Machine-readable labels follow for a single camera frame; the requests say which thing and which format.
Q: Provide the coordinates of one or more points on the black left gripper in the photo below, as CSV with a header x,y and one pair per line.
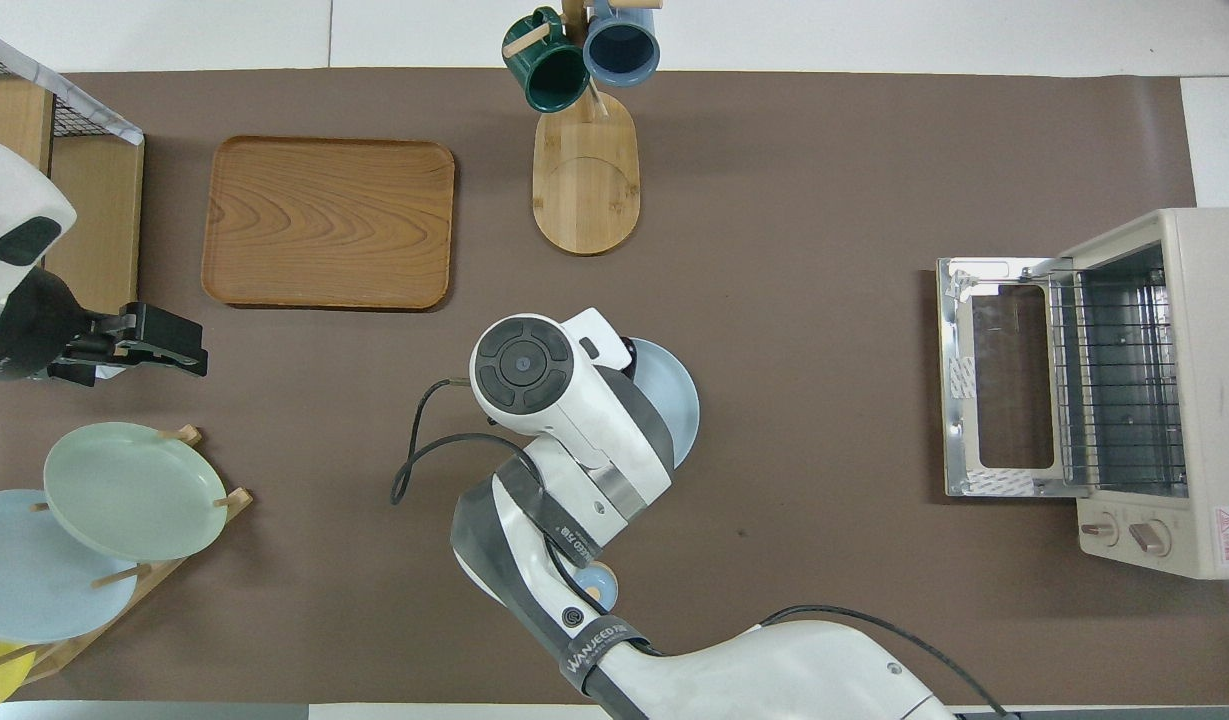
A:
x,y
24,325

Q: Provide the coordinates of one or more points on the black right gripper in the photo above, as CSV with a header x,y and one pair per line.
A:
x,y
625,358

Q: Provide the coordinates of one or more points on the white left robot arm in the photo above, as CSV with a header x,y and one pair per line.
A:
x,y
14,200

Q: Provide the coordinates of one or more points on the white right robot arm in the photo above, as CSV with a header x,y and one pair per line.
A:
x,y
574,400

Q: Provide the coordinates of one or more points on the silver oven knob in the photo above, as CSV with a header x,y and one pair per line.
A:
x,y
1099,529
1150,538

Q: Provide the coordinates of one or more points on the cream toaster oven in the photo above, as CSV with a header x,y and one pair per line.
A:
x,y
1219,350

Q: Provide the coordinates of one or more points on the wooden step shelf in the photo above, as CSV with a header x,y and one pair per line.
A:
x,y
99,220

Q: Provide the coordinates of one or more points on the pale green plate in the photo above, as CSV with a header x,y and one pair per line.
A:
x,y
134,490

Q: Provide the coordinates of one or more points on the wooden plate rack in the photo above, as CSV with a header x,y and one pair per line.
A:
x,y
236,497

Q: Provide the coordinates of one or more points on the wooden mug tree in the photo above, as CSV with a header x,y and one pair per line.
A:
x,y
584,190

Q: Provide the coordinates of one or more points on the brown table mat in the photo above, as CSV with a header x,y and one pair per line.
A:
x,y
804,300

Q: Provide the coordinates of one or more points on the rectangular wooden tray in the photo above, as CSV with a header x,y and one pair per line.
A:
x,y
329,222

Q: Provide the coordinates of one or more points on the racked light blue plate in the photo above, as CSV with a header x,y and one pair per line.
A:
x,y
34,590

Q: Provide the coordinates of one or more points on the dark green mug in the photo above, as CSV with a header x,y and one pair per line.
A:
x,y
549,75

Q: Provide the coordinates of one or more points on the blue mug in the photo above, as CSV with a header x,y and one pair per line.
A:
x,y
621,45

